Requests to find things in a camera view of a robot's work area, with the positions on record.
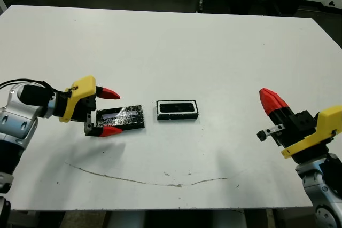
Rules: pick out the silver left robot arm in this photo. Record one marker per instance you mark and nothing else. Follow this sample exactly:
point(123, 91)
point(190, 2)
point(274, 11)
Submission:
point(16, 121)

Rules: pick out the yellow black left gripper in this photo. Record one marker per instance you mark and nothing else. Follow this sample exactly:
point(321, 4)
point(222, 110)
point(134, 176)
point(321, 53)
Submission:
point(77, 97)

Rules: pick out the black box base white inlay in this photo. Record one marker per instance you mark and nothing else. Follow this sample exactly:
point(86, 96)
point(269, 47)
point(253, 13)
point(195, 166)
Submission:
point(177, 117)

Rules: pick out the black camera box lid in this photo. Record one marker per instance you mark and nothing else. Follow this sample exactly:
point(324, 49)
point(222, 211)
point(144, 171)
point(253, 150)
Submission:
point(125, 119)

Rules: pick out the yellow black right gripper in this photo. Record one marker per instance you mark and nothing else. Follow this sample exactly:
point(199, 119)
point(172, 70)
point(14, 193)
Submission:
point(304, 134)

